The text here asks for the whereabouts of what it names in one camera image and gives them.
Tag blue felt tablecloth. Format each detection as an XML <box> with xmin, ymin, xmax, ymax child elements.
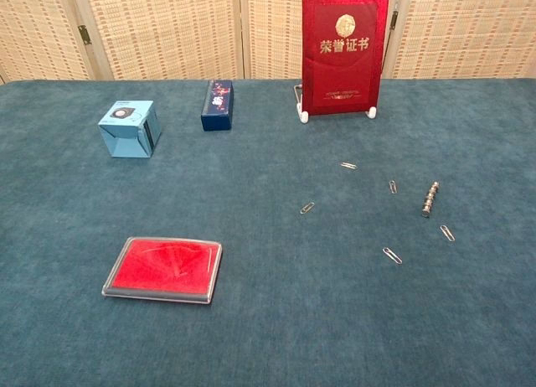
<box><xmin>0</xmin><ymin>78</ymin><xmax>536</xmax><ymax>387</ymax></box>

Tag light blue cube box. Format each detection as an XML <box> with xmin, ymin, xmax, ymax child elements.
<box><xmin>97</xmin><ymin>99</ymin><xmax>163</xmax><ymax>159</ymax></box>

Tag red card in sleeve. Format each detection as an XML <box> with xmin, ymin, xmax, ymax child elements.
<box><xmin>100</xmin><ymin>235</ymin><xmax>224</xmax><ymax>307</ymax></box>

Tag red certificate book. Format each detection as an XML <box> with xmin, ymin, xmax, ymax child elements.
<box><xmin>301</xmin><ymin>0</ymin><xmax>391</xmax><ymax>117</ymax></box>

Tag dark blue floral box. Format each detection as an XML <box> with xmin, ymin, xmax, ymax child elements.
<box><xmin>200</xmin><ymin>79</ymin><xmax>235</xmax><ymax>132</ymax></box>

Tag white wire display stand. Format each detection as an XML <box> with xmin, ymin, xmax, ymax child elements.
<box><xmin>292</xmin><ymin>83</ymin><xmax>379</xmax><ymax>124</ymax></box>

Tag woven bamboo screen panel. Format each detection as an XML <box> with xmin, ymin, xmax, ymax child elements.
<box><xmin>0</xmin><ymin>0</ymin><xmax>92</xmax><ymax>85</ymax></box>
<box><xmin>69</xmin><ymin>0</ymin><xmax>246</xmax><ymax>82</ymax></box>
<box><xmin>239</xmin><ymin>0</ymin><xmax>405</xmax><ymax>80</ymax></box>
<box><xmin>383</xmin><ymin>0</ymin><xmax>536</xmax><ymax>80</ymax></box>

